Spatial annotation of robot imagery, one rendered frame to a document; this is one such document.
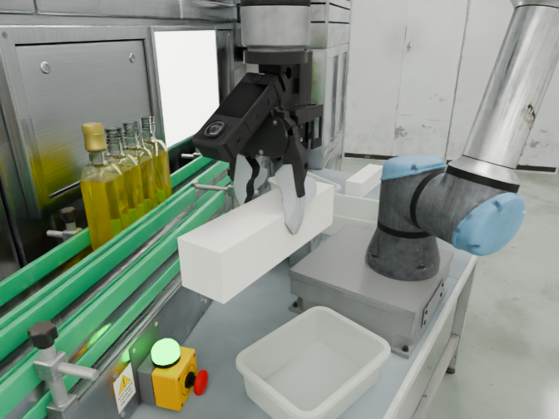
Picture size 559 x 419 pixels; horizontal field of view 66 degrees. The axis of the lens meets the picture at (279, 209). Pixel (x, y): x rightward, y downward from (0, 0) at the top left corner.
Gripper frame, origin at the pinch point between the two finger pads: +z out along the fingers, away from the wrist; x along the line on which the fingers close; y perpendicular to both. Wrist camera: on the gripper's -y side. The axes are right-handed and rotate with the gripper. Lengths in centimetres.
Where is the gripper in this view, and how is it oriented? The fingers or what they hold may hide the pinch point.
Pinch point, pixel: (266, 220)
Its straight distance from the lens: 53.8
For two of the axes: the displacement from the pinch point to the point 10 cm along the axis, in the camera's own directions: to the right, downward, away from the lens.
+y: 5.7, -3.2, 7.6
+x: -8.2, -2.2, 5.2
